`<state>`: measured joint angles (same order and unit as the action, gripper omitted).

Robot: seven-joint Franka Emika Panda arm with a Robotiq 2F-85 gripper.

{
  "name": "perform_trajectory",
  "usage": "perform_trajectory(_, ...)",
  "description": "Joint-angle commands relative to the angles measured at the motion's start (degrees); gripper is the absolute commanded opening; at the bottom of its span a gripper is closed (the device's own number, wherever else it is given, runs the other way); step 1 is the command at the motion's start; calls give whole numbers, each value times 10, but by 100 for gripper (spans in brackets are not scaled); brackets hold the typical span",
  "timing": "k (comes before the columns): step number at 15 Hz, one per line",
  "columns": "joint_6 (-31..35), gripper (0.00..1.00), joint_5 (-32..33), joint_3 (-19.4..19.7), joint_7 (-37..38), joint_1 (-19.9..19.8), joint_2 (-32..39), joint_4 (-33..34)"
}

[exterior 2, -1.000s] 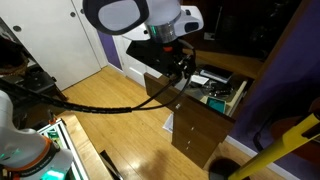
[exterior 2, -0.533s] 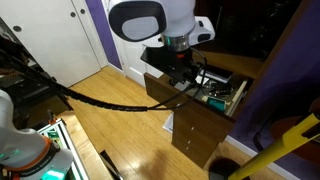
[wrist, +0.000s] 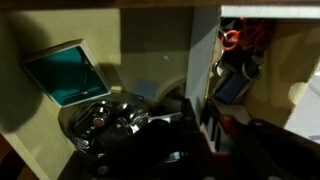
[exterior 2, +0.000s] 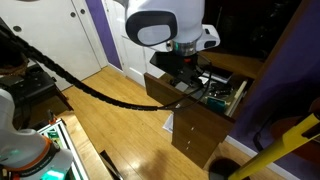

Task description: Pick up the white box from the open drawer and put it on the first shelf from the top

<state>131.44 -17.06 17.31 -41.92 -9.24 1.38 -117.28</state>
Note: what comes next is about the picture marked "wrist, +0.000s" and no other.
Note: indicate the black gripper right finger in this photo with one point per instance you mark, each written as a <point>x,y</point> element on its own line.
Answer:
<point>230,128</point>

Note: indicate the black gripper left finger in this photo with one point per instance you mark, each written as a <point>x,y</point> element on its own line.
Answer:
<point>190,123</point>

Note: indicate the white vertical panel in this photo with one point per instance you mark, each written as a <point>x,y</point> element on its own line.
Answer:
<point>201,60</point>

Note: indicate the light wood drawer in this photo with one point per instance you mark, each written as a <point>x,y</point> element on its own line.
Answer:
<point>150,50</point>

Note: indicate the teal jewelry box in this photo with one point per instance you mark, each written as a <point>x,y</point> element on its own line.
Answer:
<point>66,73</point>

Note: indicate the white paper card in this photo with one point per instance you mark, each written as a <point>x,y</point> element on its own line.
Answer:
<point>301,110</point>

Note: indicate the shiny chrome black gadget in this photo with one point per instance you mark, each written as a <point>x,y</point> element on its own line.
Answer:
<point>100,123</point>

